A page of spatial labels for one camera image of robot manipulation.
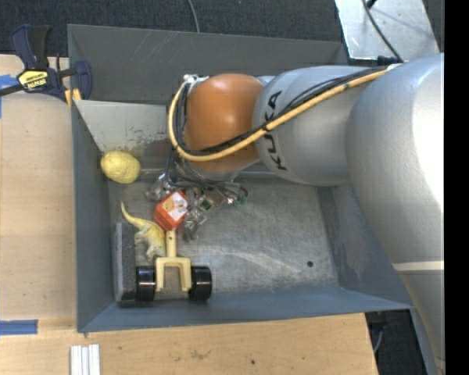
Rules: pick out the yellow toy dinosaur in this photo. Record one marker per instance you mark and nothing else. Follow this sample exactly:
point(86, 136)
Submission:
point(153, 233)

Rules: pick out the orange box with picture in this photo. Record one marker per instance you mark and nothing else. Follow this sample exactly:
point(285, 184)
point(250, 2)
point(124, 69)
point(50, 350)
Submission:
point(172, 210)

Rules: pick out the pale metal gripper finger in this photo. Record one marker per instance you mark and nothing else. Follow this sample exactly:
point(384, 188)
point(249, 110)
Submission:
point(193, 223)
point(158, 189)

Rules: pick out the grey foam block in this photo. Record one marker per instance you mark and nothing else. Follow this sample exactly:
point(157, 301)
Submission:
point(125, 264)

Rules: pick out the beige toy cart black wheels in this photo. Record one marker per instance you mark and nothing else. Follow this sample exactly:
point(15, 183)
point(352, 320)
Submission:
point(172, 266)

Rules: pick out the yellow textured egg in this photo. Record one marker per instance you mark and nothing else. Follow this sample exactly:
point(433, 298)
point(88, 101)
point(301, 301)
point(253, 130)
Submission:
point(120, 167)

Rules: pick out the pale wood board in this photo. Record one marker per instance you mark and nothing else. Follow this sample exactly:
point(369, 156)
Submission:
point(35, 209)

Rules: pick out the grey metal bin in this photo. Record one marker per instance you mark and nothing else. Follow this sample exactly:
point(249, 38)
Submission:
point(266, 233)

